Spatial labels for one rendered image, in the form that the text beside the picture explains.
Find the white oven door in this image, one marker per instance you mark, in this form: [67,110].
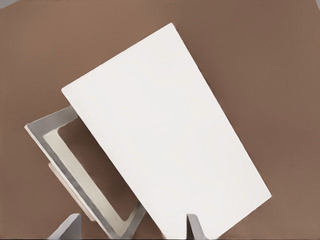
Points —
[75,172]

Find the white oven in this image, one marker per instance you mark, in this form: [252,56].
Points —
[165,125]

